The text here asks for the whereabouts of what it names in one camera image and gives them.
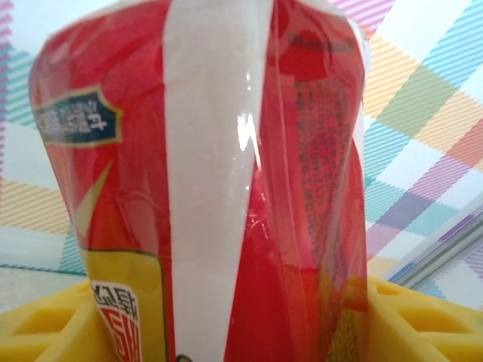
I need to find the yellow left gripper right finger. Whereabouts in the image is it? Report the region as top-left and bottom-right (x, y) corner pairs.
(361, 275), (483, 362)

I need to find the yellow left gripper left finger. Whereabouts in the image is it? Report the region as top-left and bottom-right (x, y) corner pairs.
(0, 280), (115, 362)

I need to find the aluminium right frame post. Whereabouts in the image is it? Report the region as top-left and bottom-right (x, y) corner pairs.
(383, 213), (483, 292)

